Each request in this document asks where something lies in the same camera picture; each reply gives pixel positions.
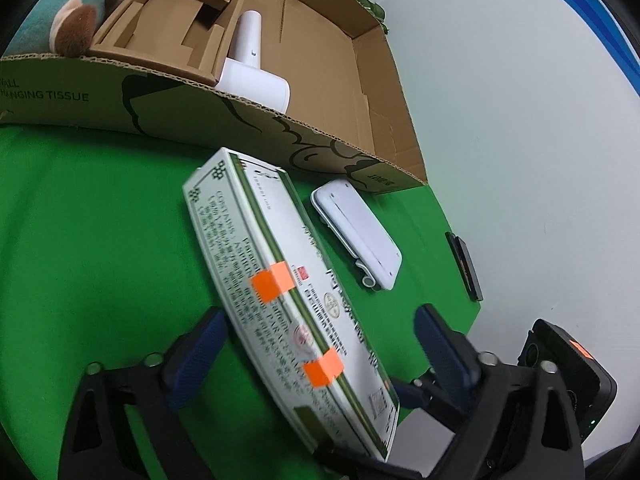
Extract green white medicine box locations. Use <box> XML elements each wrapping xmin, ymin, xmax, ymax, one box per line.
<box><xmin>183</xmin><ymin>148</ymin><xmax>399</xmax><ymax>462</ymax></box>

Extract white plastic device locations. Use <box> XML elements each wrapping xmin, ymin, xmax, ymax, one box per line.
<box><xmin>310</xmin><ymin>179</ymin><xmax>402</xmax><ymax>290</ymax></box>

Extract white handheld hair dryer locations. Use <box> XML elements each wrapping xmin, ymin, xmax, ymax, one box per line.
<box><xmin>216</xmin><ymin>10</ymin><xmax>291</xmax><ymax>114</ymax></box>

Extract pink pig plush toy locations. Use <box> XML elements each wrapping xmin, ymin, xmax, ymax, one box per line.
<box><xmin>2</xmin><ymin>0</ymin><xmax>124</xmax><ymax>58</ymax></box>

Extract long narrow cardboard box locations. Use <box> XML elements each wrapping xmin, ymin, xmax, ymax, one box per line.
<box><xmin>90</xmin><ymin>0</ymin><xmax>245</xmax><ymax>87</ymax></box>

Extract black clip on table edge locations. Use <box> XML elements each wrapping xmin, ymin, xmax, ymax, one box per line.
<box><xmin>445</xmin><ymin>232</ymin><xmax>484</xmax><ymax>302</ymax></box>

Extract green tablecloth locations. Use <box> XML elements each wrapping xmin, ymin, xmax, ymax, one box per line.
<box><xmin>1</xmin><ymin>127</ymin><xmax>480</xmax><ymax>479</ymax></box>

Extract large shallow cardboard tray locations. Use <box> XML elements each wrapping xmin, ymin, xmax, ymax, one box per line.
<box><xmin>1</xmin><ymin>0</ymin><xmax>427</xmax><ymax>193</ymax></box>

